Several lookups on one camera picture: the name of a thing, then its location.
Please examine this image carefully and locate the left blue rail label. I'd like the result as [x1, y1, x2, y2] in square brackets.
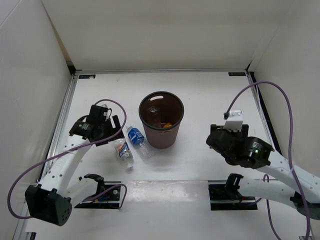
[78, 74, 96, 80]

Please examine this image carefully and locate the left aluminium frame rail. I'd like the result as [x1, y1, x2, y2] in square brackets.
[12, 60, 77, 240]

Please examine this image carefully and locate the blue rail label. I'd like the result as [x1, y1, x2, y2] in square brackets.
[78, 74, 96, 80]
[228, 72, 246, 77]

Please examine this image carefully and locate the clear bottle orange blue label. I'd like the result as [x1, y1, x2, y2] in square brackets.
[113, 138, 134, 172]

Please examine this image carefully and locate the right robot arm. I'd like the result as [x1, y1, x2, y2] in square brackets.
[206, 124, 320, 220]

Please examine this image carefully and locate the right blue rail label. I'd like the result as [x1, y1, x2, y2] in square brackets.
[228, 72, 246, 77]

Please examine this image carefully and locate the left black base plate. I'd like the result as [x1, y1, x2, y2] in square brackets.
[75, 186, 122, 210]

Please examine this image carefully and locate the right black frame rail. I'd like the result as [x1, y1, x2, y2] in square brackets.
[251, 84, 282, 154]

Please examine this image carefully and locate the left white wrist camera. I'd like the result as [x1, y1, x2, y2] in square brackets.
[103, 108, 113, 121]

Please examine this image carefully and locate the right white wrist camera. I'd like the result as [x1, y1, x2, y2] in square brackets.
[223, 110, 243, 132]

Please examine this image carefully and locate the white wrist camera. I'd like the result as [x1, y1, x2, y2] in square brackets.
[223, 110, 243, 132]
[103, 108, 113, 121]

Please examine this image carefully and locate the orange plastic bottle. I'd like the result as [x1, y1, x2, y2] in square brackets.
[160, 122, 172, 129]

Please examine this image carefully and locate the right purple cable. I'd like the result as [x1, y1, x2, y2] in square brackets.
[222, 80, 313, 240]

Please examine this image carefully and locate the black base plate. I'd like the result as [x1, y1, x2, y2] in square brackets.
[75, 186, 122, 210]
[208, 183, 258, 211]

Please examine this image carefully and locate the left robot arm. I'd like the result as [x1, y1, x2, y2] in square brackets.
[25, 104, 121, 226]

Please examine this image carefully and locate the brown plastic bin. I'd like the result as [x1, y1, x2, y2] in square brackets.
[138, 91, 185, 149]

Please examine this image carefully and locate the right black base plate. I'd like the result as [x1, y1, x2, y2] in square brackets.
[208, 183, 258, 211]

